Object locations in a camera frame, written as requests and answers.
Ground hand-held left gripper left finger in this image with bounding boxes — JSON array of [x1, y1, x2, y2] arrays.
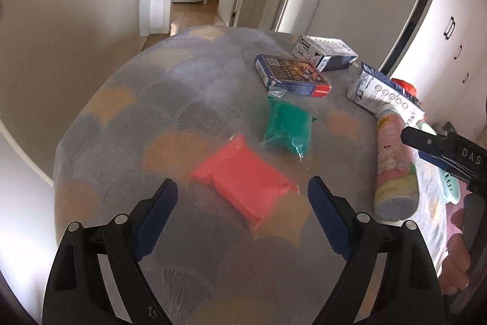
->
[[44, 178, 179, 325]]

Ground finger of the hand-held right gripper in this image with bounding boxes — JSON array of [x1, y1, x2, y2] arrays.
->
[[401, 126, 487, 174], [418, 151, 474, 193]]

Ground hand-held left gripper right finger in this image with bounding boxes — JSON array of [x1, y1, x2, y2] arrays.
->
[[308, 176, 444, 325]]

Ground teal plastic basket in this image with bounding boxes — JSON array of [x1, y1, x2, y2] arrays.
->
[[416, 119, 463, 204]]

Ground pink printed tube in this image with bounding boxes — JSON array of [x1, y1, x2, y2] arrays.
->
[[373, 111, 421, 222]]

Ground white and blue milk carton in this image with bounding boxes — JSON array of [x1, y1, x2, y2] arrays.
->
[[347, 62, 426, 124]]

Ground red plastic packet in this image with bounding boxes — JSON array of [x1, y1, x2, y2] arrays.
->
[[191, 133, 300, 230]]

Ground green plastic packet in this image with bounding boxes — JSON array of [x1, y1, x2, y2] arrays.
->
[[262, 91, 318, 158]]

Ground blue card game box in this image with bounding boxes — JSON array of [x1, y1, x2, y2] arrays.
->
[[255, 55, 332, 98]]

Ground white and blue carton box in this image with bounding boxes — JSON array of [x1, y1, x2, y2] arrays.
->
[[292, 35, 359, 72]]

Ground person's right hand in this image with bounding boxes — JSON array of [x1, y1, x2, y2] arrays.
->
[[442, 210, 471, 296]]

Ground small red object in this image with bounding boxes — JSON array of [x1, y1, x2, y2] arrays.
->
[[392, 78, 419, 101]]

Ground white wardrobe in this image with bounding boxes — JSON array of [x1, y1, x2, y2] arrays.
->
[[380, 0, 487, 158]]

